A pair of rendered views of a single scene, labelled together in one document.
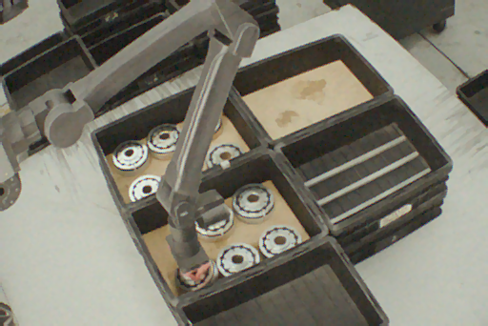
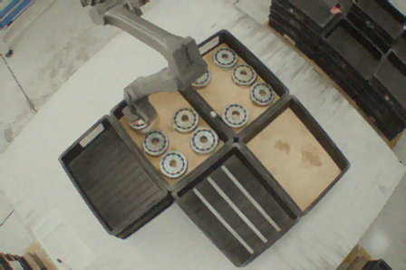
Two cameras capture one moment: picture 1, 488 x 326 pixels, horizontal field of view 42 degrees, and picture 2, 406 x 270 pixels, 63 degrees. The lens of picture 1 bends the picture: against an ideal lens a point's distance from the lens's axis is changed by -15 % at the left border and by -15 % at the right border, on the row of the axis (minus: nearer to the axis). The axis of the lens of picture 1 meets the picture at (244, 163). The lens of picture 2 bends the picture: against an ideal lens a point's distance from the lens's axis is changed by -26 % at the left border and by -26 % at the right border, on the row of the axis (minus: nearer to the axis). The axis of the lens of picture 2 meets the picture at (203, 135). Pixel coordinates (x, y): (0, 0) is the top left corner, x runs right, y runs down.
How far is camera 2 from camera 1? 111 cm
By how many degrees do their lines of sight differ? 39
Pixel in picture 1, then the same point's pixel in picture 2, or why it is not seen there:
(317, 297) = (140, 195)
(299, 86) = (312, 149)
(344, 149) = (263, 190)
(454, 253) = not seen: outside the picture
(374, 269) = (189, 230)
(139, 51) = (133, 27)
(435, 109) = (329, 247)
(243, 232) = (183, 140)
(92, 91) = (111, 17)
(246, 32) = (169, 81)
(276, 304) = (133, 172)
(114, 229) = not seen: hidden behind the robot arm
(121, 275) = not seen: hidden behind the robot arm
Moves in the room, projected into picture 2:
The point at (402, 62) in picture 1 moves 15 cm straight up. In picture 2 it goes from (365, 216) to (376, 211)
